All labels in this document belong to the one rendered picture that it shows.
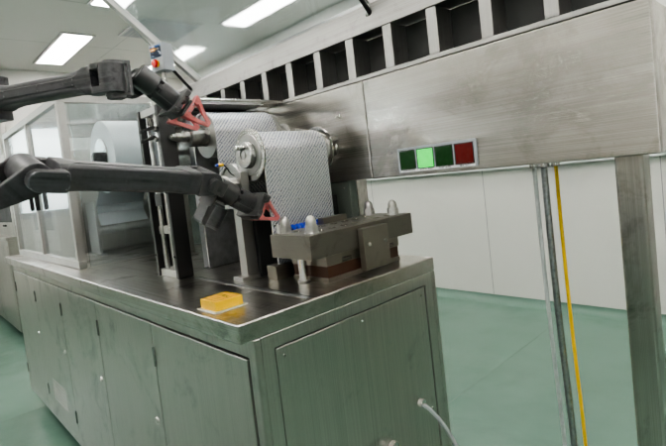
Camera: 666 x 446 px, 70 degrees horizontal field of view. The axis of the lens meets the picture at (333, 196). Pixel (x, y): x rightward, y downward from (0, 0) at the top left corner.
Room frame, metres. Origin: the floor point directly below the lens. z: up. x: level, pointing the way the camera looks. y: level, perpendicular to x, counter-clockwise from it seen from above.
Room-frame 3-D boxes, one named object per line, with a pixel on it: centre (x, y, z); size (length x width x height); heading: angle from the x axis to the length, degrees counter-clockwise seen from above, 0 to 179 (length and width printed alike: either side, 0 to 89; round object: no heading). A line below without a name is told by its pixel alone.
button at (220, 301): (1.07, 0.28, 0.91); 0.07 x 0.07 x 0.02; 43
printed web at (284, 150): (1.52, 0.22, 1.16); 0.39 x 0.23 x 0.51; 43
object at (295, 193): (1.38, 0.09, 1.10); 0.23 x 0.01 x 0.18; 133
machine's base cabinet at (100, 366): (2.06, 0.82, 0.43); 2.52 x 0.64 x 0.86; 43
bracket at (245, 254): (1.34, 0.27, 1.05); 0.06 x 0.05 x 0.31; 133
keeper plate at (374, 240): (1.26, -0.10, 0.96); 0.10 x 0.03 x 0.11; 133
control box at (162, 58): (1.76, 0.57, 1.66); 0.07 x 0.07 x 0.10; 59
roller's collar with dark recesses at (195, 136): (1.51, 0.41, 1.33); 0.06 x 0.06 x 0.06; 43
